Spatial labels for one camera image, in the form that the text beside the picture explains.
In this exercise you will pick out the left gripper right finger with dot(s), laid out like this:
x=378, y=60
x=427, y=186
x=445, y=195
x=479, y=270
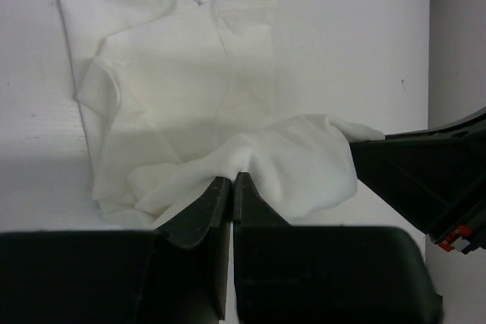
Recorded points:
x=260, y=277

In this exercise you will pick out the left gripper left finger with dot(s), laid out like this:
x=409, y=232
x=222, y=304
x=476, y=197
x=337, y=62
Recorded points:
x=190, y=265

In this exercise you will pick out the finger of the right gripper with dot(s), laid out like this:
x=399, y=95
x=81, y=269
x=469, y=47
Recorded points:
x=435, y=179

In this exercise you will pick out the white t-shirt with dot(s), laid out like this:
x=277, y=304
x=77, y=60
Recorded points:
x=175, y=93

